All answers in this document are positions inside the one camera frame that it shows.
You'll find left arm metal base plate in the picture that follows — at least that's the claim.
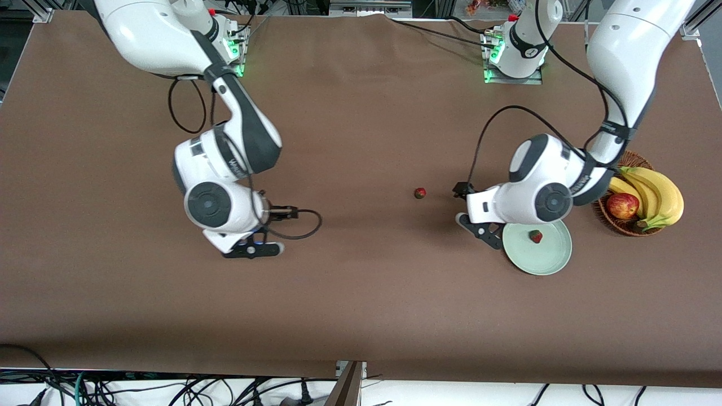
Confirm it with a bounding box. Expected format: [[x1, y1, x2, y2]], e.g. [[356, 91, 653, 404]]
[[483, 31, 544, 86]]

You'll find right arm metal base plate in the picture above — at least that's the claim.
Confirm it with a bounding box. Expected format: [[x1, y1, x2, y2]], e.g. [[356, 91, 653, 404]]
[[226, 23, 249, 78]]

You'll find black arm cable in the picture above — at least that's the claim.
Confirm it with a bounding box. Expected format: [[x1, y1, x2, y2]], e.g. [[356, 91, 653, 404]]
[[168, 76, 323, 241], [466, 0, 630, 190]]

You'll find red apple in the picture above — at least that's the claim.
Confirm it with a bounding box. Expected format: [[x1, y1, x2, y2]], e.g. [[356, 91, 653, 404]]
[[606, 192, 640, 220]]

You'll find brown wicker basket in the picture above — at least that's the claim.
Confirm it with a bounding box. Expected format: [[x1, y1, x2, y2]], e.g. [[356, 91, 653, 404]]
[[597, 150, 669, 237]]

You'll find yellow banana bunch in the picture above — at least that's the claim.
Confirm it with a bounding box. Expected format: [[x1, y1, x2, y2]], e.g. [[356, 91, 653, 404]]
[[609, 166, 685, 232]]

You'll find black looping floor cable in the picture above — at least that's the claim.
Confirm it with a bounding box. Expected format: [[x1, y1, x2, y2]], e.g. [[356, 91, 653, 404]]
[[0, 342, 58, 391]]

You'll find long black table cable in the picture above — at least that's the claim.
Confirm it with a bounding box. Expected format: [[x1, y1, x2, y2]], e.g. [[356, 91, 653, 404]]
[[389, 19, 497, 48]]

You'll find grey background device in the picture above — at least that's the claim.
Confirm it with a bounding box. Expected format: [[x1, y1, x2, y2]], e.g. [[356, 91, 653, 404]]
[[329, 0, 413, 18]]

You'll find brown table cover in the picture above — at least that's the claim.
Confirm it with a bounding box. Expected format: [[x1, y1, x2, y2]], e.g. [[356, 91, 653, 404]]
[[0, 11, 722, 390]]

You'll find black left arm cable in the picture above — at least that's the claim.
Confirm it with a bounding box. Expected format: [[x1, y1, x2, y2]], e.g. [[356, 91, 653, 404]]
[[466, 0, 630, 190]]

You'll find pale green round plate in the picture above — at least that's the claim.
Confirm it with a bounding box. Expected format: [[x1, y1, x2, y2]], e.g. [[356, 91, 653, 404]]
[[503, 220, 573, 276]]

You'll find short black table cable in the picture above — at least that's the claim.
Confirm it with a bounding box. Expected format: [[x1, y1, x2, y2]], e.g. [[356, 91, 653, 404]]
[[448, 15, 489, 34]]

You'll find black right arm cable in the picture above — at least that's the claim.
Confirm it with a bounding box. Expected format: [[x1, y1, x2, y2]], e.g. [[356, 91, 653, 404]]
[[168, 76, 323, 241]]

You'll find aluminium corner bracket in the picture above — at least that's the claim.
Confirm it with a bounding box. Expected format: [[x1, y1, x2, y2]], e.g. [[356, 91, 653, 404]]
[[679, 0, 722, 41]]

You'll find aluminium table post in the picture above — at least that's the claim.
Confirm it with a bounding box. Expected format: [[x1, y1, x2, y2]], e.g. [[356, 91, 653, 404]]
[[324, 360, 368, 406]]

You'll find aluminium frame profile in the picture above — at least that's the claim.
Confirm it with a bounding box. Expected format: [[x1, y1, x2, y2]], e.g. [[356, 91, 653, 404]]
[[23, 0, 55, 24]]

